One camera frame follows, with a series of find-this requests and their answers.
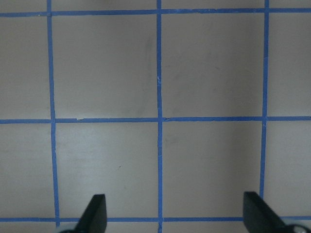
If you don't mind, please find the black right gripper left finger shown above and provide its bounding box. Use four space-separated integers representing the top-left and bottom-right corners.
74 194 107 233

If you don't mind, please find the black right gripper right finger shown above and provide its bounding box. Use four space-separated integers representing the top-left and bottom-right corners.
243 192 294 233

